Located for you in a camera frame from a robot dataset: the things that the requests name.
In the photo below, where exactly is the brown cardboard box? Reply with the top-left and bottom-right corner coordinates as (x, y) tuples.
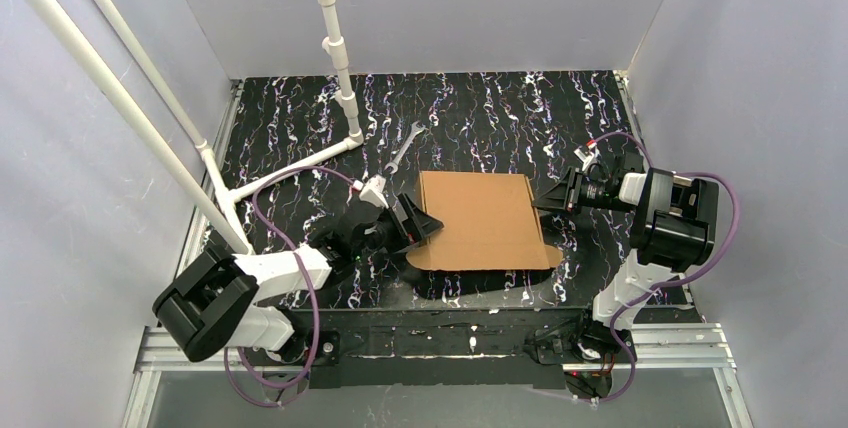
(406, 171), (564, 272)

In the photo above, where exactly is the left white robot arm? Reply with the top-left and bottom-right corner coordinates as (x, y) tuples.
(152, 194), (444, 362)

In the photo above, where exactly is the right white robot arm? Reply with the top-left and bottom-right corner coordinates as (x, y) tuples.
(532, 151), (719, 362)

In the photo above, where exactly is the silver wrench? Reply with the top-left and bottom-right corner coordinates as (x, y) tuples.
(385, 121), (428, 174)

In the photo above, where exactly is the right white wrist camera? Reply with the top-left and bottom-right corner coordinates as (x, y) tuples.
(574, 140), (600, 174)

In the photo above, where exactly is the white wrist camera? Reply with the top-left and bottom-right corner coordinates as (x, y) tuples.
(574, 140), (600, 174)
(350, 175), (389, 209)

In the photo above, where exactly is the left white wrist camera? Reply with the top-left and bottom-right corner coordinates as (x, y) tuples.
(350, 175), (389, 209)

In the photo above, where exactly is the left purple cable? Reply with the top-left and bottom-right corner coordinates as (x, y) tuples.
(222, 165), (359, 409)

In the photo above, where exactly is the purple cable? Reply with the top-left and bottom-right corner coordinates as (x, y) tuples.
(589, 131), (742, 406)
(222, 165), (359, 409)

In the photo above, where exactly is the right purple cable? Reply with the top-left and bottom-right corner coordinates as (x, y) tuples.
(589, 131), (742, 406)

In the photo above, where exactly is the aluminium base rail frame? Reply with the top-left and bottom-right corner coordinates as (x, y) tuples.
(138, 71), (738, 427)

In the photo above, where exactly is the white pvc pipe frame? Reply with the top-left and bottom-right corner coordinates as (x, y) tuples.
(0, 0), (366, 257)

